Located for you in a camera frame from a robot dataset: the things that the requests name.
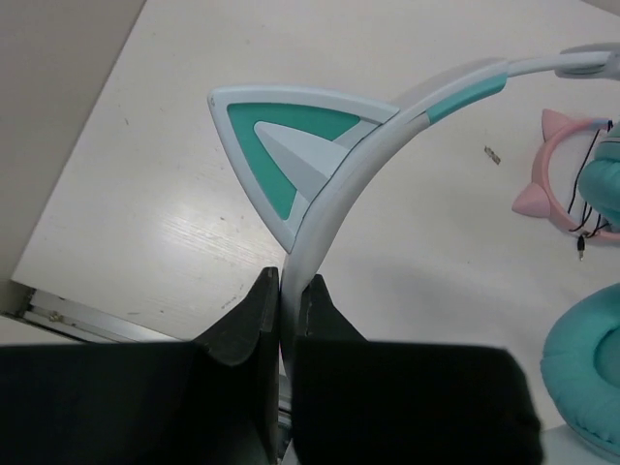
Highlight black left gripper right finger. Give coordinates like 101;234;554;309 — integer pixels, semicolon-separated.
298;274;366;342

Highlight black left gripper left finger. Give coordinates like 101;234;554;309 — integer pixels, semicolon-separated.
194;267;280;367

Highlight teal cat-ear headphones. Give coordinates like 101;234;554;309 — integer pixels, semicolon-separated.
208;43;619;464

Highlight pink blue cat-ear headphones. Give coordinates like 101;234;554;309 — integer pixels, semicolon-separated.
511;109;619;246

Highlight small brown debris piece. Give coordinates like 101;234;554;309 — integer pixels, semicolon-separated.
484;146;501;165

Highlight aluminium front rail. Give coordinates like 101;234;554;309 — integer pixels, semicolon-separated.
1;281;184;343

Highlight black pink headphone audio cable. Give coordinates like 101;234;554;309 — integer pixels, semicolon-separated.
566;118;614;263

